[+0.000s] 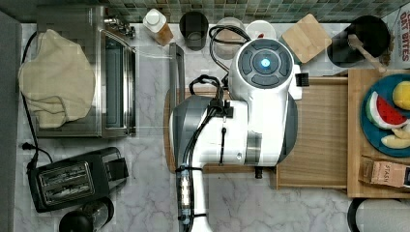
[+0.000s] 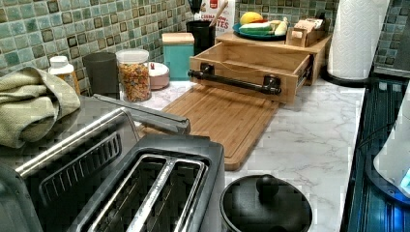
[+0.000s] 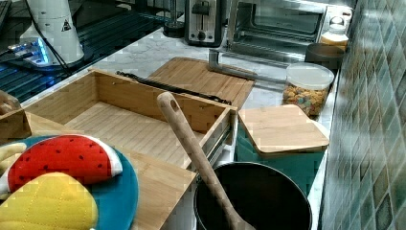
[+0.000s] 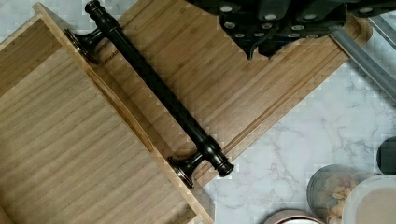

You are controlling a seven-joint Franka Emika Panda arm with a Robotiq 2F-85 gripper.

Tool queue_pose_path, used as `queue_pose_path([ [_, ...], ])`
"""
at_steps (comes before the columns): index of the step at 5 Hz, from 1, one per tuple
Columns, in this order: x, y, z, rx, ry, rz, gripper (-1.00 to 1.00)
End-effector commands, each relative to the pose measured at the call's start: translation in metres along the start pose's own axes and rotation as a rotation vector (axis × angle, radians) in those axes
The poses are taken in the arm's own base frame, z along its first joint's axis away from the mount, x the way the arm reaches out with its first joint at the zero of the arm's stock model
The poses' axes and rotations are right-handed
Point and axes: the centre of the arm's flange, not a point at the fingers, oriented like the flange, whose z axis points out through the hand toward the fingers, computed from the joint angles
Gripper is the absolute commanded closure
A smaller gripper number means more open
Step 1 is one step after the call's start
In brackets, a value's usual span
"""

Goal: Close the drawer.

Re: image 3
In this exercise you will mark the bamboo drawer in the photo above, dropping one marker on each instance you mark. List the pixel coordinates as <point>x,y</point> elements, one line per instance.
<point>211,122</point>

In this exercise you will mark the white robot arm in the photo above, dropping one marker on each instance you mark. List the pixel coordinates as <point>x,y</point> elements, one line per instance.
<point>55,38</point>

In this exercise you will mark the wooden spoon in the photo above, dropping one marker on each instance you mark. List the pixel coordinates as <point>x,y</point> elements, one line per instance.
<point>180,126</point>

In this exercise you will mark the large wooden cutting board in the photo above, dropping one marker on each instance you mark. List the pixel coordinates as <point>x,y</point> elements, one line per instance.
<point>194,74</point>

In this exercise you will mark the teal box with bamboo lid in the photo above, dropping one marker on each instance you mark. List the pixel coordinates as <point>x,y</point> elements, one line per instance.
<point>284,138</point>

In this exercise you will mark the black two-slot toaster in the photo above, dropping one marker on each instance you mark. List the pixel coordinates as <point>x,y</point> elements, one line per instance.
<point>204,20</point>

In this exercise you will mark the stainless toaster oven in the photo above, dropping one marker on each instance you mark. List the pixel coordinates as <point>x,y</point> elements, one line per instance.
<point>275,32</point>

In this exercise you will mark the black pot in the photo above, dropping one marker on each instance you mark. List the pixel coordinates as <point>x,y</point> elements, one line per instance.
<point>263,196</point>

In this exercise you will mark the cereal jar with white lid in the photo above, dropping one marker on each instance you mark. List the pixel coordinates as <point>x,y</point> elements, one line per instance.
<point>307,85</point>

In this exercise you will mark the teal round plate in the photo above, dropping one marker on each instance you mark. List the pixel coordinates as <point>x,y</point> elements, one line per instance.
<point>67,182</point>

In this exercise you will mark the plush watermelon slice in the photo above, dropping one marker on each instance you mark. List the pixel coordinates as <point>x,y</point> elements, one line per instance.
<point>87,159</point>

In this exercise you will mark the dark round cup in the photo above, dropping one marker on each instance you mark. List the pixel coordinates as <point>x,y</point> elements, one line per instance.
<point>328,56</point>

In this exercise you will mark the glass bottle with white cap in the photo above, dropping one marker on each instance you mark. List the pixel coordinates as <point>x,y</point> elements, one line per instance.
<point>336,33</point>

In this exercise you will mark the yellow plush fruit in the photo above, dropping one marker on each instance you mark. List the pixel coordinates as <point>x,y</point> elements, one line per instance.
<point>52,201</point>

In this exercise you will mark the pale banana plush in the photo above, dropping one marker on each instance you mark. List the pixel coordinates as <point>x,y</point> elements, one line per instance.
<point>9,153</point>

